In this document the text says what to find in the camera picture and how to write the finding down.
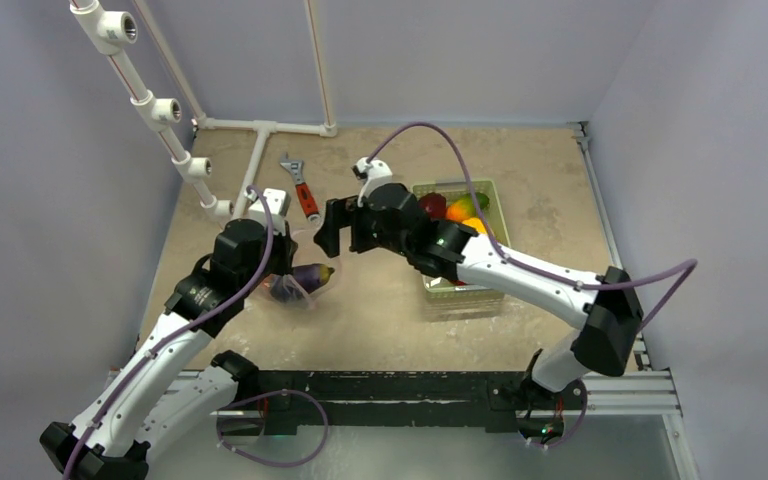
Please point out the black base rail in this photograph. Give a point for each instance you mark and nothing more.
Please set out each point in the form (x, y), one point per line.
(497, 402)

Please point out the orange green mango toy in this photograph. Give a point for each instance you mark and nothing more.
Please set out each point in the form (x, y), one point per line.
(463, 207)

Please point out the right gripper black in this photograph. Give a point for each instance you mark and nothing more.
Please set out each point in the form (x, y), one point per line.
(347, 224)

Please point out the green perforated basket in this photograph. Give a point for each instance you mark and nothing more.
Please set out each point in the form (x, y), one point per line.
(464, 299)

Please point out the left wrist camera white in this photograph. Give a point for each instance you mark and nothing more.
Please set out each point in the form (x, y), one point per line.
(269, 208)

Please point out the yellow lemon toy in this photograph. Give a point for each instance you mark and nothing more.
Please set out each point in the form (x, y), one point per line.
(476, 224)

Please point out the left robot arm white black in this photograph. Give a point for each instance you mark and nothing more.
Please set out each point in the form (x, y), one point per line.
(136, 419)

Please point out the purple eggplant toy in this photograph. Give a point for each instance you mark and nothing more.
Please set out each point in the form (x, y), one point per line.
(301, 283)

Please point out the clear zip top bag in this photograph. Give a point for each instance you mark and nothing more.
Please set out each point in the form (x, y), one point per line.
(308, 252)

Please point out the aluminium frame rail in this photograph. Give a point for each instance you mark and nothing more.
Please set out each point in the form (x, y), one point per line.
(632, 316)

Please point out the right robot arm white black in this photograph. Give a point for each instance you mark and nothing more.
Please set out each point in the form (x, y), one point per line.
(605, 318)

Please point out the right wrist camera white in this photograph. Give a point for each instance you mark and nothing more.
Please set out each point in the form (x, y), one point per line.
(372, 173)

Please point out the dark red apple toy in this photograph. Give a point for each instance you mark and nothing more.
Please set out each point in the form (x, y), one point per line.
(434, 205)

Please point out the white pvc pipe frame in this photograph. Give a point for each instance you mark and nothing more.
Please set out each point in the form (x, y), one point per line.
(111, 32)

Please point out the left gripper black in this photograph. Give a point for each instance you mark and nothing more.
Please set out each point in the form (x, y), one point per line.
(287, 246)

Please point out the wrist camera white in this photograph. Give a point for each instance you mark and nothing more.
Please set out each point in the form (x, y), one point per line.
(269, 208)
(372, 173)

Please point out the red handled adjustable wrench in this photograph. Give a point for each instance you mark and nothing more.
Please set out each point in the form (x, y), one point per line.
(304, 194)

